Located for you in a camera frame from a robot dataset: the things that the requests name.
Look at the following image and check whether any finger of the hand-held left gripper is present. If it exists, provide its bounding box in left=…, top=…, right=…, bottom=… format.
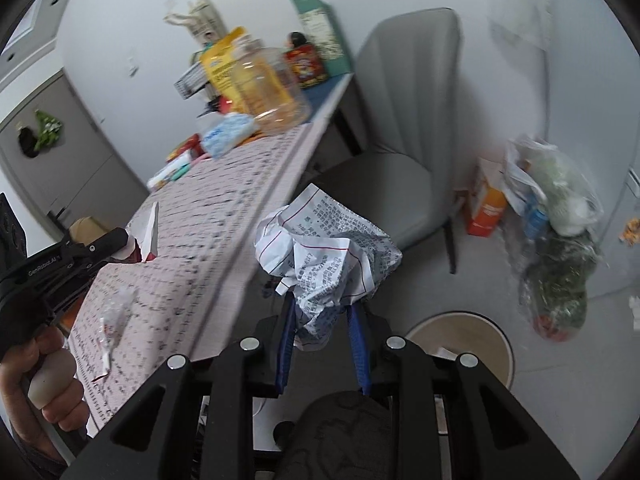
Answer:
left=64, top=227, right=129, bottom=264
left=47, top=259, right=109, bottom=314

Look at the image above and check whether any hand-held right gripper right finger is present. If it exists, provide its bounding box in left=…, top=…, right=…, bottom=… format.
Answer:
left=347, top=305, right=581, bottom=480

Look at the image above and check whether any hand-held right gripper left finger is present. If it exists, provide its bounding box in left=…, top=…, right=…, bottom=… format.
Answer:
left=62, top=305, right=297, bottom=480

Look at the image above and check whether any red and white paper packaging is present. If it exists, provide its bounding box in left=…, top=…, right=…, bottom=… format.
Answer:
left=126, top=201, right=162, bottom=264

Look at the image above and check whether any white round trash bin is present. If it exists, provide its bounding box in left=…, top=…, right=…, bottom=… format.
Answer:
left=404, top=311, right=516, bottom=392

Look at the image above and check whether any printed paper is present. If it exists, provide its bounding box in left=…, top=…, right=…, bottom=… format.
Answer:
left=254, top=183, right=404, bottom=352

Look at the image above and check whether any person's left forearm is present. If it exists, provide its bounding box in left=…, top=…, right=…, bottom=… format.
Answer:
left=7, top=422, right=69, bottom=468

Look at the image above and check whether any person's left hand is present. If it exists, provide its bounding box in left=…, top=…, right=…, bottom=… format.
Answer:
left=0, top=329, right=91, bottom=442

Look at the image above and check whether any small clear plastic wrapper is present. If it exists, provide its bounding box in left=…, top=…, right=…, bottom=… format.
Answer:
left=96, top=286, right=139, bottom=379

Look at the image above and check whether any grey door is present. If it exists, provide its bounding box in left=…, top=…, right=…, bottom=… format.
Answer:
left=0, top=69, right=152, bottom=222

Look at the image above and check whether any person's leg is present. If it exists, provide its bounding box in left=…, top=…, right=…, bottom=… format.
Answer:
left=282, top=391, right=397, bottom=480

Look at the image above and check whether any white roll box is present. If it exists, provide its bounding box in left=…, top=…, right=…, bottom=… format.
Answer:
left=146, top=151, right=194, bottom=192

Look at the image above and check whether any black hat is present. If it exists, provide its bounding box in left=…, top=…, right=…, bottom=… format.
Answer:
left=16, top=126, right=42, bottom=159

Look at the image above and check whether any green hanging cloth bag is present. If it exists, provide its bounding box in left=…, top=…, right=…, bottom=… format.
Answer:
left=33, top=109, right=66, bottom=152

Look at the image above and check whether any red and green box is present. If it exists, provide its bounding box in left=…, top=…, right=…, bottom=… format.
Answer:
left=166, top=133, right=204, bottom=162

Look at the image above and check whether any blue tissue pack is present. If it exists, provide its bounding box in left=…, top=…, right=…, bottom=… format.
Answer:
left=199, top=112, right=262, bottom=158

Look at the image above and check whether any orange carton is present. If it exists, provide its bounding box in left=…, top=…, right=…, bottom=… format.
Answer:
left=466, top=156, right=509, bottom=237

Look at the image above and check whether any grey upholstered chair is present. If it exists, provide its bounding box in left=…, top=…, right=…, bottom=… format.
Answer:
left=312, top=7, right=462, bottom=276

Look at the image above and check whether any clear bag of green vegetables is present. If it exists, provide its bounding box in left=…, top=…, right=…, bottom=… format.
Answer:
left=516, top=232, right=602, bottom=344

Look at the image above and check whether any yellow snack bag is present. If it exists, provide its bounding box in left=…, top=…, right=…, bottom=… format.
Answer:
left=199, top=26, right=257, bottom=112

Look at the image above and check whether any clear plastic water jug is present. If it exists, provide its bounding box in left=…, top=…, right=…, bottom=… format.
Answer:
left=229, top=39, right=314, bottom=137

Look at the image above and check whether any white plastic bag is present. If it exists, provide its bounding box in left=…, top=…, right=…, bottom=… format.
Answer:
left=504, top=134, right=605, bottom=238

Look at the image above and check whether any red doll tin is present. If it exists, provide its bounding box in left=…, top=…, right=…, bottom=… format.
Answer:
left=284, top=31, right=332, bottom=89

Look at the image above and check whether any tall green box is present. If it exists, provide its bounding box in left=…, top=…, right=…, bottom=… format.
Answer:
left=285, top=0, right=354, bottom=79

